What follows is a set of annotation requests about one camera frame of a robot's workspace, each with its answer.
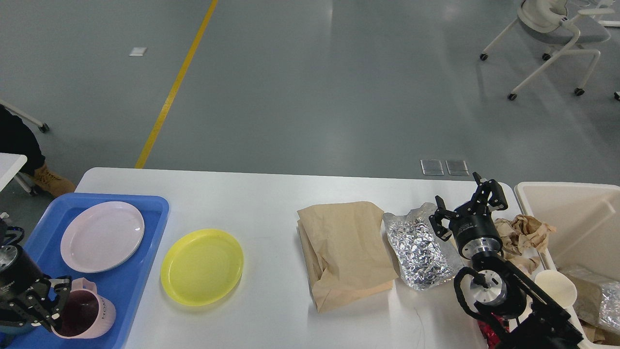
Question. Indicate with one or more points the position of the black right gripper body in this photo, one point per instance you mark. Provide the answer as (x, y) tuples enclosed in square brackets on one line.
[(475, 234)]

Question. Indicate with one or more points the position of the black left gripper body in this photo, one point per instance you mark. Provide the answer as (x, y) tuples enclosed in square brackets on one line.
[(21, 286)]

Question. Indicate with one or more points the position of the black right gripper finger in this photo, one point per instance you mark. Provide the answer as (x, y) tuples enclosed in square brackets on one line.
[(488, 196), (442, 213)]

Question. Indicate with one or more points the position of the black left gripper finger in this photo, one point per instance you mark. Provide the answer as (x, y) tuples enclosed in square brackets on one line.
[(56, 294), (7, 315)]

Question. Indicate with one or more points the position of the pink ribbed mug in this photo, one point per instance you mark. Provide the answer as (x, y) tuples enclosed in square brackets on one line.
[(86, 314)]

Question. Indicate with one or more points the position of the yellow plastic plate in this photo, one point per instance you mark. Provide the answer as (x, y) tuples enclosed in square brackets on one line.
[(202, 267)]

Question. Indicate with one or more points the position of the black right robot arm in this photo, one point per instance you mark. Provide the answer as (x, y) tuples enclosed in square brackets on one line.
[(492, 290)]

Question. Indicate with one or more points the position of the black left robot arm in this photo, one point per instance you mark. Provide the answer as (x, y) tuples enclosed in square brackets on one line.
[(12, 236)]

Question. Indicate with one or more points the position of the silver foil pouch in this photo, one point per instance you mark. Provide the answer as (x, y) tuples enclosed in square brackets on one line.
[(425, 261)]

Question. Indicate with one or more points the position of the right metal floor plate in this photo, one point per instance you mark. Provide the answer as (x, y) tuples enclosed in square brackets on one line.
[(457, 167)]

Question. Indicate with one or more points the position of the metal floor plate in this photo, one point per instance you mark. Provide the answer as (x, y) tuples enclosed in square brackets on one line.
[(432, 167), (457, 167)]

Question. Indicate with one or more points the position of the crumpled brown paper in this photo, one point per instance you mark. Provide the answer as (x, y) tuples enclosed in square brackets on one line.
[(520, 235)]

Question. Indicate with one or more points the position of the blue plastic tray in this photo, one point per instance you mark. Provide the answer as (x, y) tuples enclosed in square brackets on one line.
[(122, 285)]

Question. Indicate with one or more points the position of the pink round plate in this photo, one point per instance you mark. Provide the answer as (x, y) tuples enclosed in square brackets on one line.
[(102, 237)]

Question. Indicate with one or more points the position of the left metal floor plate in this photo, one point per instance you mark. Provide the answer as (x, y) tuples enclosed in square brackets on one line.
[(432, 167)]

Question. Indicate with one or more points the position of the white paper cup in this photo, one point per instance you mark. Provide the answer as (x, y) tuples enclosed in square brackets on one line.
[(557, 286)]

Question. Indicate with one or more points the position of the tan work boot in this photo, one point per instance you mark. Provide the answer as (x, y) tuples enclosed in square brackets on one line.
[(52, 182)]

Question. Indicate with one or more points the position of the beige plastic bin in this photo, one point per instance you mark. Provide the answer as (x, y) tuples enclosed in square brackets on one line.
[(587, 219)]

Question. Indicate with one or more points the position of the brown paper bag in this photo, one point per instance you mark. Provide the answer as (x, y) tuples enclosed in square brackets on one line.
[(344, 252)]

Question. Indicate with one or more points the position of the red snack wrapper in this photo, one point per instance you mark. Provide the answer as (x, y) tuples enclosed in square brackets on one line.
[(489, 334)]

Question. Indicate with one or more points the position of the wrapped package in bin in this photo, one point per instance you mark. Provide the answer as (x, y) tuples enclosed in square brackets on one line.
[(598, 298)]

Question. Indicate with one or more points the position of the person in black clothes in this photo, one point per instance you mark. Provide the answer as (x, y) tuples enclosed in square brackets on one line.
[(17, 138)]

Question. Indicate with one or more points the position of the white office chair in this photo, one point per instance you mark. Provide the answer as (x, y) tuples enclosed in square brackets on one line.
[(564, 29)]

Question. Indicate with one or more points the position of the white paper scrap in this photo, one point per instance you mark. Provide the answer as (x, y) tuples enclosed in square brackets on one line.
[(137, 51)]

